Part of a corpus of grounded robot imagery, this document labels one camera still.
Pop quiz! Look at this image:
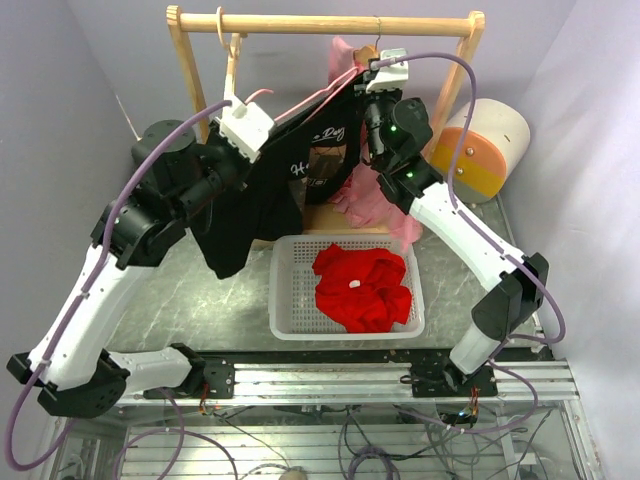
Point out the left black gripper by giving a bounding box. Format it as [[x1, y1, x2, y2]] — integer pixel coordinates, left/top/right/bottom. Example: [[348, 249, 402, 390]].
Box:
[[170, 116, 257, 222]]

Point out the pink wire hanger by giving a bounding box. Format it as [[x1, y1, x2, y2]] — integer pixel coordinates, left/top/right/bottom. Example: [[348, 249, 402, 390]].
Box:
[[229, 67, 359, 130]]

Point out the black printed t shirt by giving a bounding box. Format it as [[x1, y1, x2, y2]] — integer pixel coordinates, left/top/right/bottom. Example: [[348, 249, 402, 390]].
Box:
[[192, 76, 363, 279]]

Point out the light wooden hanger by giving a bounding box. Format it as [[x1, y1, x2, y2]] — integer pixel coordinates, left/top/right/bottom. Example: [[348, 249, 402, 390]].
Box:
[[216, 6, 243, 100]]

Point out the red t shirt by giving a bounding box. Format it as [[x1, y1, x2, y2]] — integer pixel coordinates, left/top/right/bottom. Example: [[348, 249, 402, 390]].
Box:
[[312, 243, 412, 334]]

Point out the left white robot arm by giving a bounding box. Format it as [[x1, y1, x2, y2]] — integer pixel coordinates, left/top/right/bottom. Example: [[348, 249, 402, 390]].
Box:
[[7, 118, 273, 419]]

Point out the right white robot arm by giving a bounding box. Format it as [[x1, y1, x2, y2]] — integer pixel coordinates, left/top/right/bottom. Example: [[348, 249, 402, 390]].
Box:
[[355, 86, 549, 396]]

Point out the wooden hanger metal hook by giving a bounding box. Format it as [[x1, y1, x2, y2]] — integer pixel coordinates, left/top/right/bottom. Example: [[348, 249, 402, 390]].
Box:
[[350, 16, 382, 68]]

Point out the pink t shirt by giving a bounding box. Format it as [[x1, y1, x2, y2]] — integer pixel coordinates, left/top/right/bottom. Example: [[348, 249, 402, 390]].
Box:
[[328, 36, 423, 249]]

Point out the round pastel drawer cabinet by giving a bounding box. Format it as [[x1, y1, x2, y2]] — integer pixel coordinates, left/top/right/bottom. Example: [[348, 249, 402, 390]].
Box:
[[454, 98, 531, 204]]

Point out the wooden clothes rack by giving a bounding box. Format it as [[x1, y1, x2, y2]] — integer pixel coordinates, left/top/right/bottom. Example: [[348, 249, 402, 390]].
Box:
[[166, 5, 486, 234]]

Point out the white plastic basket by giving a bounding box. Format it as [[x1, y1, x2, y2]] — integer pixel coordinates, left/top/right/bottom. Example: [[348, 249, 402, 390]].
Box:
[[269, 234, 425, 341]]

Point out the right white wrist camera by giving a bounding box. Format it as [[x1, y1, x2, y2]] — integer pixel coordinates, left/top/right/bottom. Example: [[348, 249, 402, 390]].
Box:
[[365, 48, 409, 94]]

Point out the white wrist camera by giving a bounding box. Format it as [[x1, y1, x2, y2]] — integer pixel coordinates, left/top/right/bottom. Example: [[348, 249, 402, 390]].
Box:
[[219, 96, 275, 164], [365, 48, 409, 94]]

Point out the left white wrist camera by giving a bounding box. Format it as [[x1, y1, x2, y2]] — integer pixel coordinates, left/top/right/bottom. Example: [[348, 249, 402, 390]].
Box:
[[219, 96, 275, 164]]

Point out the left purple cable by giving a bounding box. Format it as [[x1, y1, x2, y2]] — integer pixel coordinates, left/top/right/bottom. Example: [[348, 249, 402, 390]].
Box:
[[3, 98, 236, 480]]

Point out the purple cable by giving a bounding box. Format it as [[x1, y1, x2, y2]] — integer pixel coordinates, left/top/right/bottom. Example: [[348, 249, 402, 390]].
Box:
[[3, 98, 236, 480], [369, 52, 567, 436]]

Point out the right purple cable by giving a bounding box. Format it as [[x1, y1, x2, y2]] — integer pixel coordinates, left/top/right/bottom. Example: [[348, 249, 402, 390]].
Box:
[[369, 52, 567, 436]]

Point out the aluminium mounting rail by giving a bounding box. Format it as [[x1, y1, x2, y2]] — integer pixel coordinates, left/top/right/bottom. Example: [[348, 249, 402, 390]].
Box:
[[54, 362, 581, 405]]

